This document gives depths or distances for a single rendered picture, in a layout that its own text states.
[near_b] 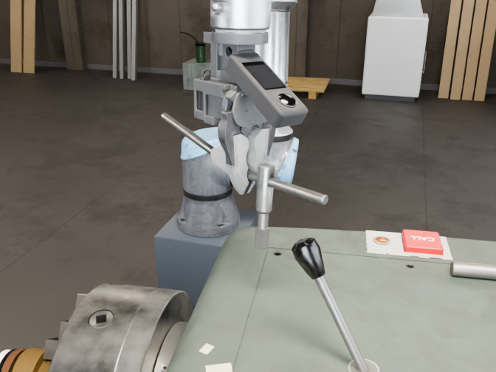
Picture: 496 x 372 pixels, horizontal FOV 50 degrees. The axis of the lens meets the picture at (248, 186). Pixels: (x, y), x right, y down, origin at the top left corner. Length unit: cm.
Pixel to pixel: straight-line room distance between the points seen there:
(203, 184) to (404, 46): 592
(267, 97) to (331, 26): 722
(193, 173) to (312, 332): 59
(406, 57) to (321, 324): 638
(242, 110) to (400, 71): 639
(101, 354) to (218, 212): 57
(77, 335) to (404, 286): 46
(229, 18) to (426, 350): 46
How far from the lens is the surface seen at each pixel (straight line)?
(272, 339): 69
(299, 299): 76
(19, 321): 301
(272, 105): 61
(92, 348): 76
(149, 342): 75
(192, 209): 123
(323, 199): 63
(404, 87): 707
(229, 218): 124
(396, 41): 698
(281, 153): 116
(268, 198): 69
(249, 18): 66
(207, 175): 119
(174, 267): 128
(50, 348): 93
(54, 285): 323
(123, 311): 79
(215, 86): 68
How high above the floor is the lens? 170
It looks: 23 degrees down
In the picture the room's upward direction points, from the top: straight up
